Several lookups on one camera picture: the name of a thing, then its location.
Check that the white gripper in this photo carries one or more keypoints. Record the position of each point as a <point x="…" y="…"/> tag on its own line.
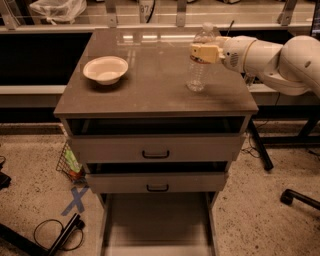
<point x="234" y="53"/>

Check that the clear plastic water bottle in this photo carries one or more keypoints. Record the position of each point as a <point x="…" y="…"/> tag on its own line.
<point x="198" y="68"/>

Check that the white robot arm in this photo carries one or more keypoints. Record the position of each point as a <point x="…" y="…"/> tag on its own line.
<point x="292" y="68"/>

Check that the grey drawer cabinet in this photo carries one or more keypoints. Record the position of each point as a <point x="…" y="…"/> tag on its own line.
<point x="155" y="83"/>

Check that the middle grey drawer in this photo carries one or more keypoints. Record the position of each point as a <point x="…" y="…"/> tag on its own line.
<point x="180" y="176"/>

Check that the grey drawer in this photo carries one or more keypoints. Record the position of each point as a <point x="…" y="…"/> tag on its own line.
<point x="158" y="224"/>
<point x="204" y="139"/>
<point x="180" y="176"/>

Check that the top grey drawer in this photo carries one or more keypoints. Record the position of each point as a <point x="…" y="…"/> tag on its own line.
<point x="204" y="139"/>

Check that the bottom grey drawer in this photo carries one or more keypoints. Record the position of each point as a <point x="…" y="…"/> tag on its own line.
<point x="158" y="224"/>

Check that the white paper bowl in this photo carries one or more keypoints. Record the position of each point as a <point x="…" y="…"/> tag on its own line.
<point x="105" y="70"/>

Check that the black table leg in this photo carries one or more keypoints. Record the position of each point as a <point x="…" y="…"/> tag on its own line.
<point x="267" y="163"/>

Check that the white plastic bag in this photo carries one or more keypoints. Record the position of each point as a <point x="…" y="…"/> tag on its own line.
<point x="59" y="11"/>

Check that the black chair base leg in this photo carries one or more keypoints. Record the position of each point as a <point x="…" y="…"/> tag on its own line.
<point x="289" y="195"/>

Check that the green packet in basket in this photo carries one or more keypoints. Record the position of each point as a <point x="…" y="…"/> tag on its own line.
<point x="72" y="161"/>

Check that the blue tape cross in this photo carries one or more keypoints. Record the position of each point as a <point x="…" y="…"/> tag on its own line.
<point x="76" y="201"/>

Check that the black stand leg left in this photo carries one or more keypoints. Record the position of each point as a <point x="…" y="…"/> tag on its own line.
<point x="70" y="237"/>

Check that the black top drawer handle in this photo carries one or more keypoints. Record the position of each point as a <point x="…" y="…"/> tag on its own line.
<point x="161" y="155"/>

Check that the black drawer handle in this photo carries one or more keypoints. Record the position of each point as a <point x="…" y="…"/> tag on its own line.
<point x="157" y="188"/>
<point x="161" y="155"/>

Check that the black middle drawer handle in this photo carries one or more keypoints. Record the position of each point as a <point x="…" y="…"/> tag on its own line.
<point x="157" y="188"/>

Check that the wire mesh basket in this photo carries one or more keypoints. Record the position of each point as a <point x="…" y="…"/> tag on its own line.
<point x="63" y="167"/>

